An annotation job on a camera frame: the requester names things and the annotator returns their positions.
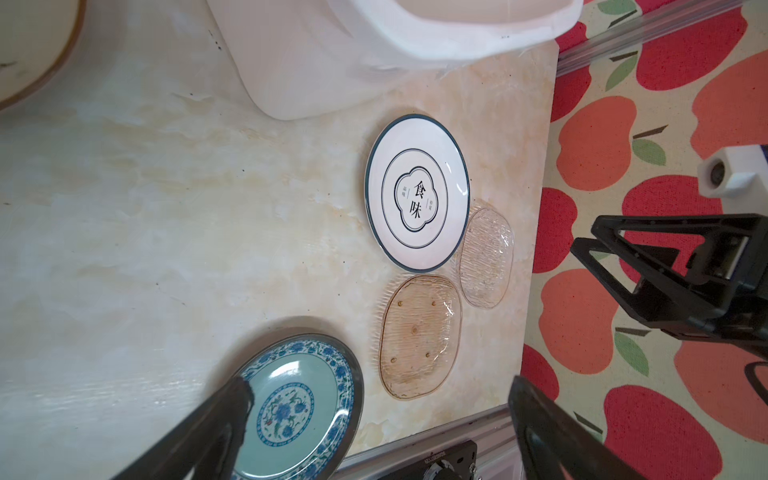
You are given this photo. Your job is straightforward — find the teal patterned plate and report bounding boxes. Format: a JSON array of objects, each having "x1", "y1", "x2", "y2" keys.
[{"x1": 231, "y1": 333, "x2": 364, "y2": 479}]

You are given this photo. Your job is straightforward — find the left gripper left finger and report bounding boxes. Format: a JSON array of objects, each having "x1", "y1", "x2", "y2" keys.
[{"x1": 116, "y1": 377, "x2": 254, "y2": 479}]

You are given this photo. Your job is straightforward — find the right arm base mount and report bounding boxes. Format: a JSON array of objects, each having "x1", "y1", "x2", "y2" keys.
[{"x1": 382, "y1": 440, "x2": 477, "y2": 480}]

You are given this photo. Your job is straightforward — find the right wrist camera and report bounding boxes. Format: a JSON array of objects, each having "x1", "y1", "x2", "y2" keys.
[{"x1": 697, "y1": 145, "x2": 768, "y2": 216}]

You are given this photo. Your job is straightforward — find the white plastic bin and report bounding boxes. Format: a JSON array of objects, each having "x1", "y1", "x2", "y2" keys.
[{"x1": 208, "y1": 0, "x2": 583, "y2": 121}]

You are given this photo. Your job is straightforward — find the white plate black flower outline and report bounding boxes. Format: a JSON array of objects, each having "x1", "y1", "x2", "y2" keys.
[{"x1": 364, "y1": 114, "x2": 471, "y2": 273}]

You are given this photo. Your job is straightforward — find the right aluminium frame post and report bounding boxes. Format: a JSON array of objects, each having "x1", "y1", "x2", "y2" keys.
[{"x1": 556, "y1": 0, "x2": 744, "y2": 77}]

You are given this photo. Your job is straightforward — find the brown translucent glass plate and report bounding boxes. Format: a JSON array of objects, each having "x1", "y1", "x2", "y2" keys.
[{"x1": 378, "y1": 275, "x2": 463, "y2": 400}]

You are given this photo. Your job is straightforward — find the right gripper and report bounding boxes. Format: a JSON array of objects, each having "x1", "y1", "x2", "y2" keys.
[{"x1": 570, "y1": 214, "x2": 767, "y2": 360}]

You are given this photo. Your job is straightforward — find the clear glass plate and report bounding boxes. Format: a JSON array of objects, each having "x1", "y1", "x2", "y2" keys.
[{"x1": 458, "y1": 207, "x2": 515, "y2": 309}]

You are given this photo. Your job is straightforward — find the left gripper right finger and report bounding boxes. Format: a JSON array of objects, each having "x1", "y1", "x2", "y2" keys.
[{"x1": 508, "y1": 376, "x2": 642, "y2": 479}]

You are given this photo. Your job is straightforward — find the beige plate brown rim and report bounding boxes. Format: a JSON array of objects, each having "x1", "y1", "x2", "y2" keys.
[{"x1": 1, "y1": 0, "x2": 87, "y2": 109}]

